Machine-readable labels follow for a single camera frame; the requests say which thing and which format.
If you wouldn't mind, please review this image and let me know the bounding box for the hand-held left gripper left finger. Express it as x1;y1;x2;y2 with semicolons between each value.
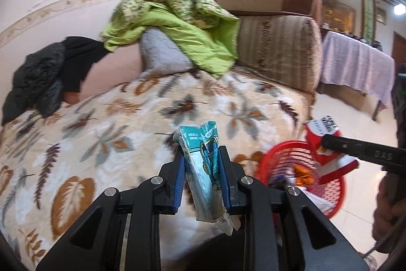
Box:
36;147;185;271

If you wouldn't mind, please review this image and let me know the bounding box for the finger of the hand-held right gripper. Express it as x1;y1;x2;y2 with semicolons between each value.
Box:
322;134;406;168

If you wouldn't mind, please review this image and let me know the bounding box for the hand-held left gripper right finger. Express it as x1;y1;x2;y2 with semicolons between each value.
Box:
219;147;370;271

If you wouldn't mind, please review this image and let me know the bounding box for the teal snack packet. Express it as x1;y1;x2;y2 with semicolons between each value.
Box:
173;120;240;236

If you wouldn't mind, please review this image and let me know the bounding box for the red and white packet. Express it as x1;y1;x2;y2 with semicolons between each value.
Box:
303;115;362;186

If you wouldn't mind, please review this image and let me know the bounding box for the red plastic basket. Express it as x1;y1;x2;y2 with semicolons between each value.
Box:
259;140;347;220

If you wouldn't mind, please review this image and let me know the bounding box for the orange snack packet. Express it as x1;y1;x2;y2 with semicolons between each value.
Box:
293;165;314;186

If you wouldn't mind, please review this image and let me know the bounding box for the person's right hand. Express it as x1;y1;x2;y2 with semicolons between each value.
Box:
374;168;406;256

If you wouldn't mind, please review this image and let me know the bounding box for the brown wooden door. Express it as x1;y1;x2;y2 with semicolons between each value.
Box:
393;31;406;65

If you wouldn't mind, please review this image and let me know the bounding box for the table with lilac cloth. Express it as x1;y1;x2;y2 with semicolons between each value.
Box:
320;30;395;122

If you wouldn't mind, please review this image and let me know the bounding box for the leaf print blanket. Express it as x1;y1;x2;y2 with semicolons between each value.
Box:
0;68;313;262

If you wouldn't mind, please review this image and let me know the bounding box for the grey quilted pillow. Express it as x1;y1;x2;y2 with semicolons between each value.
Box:
140;28;199;76

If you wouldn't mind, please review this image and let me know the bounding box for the green quilt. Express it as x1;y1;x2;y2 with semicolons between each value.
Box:
101;0;241;78

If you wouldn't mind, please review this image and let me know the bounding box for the black jacket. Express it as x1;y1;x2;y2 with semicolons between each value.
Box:
2;36;110;127

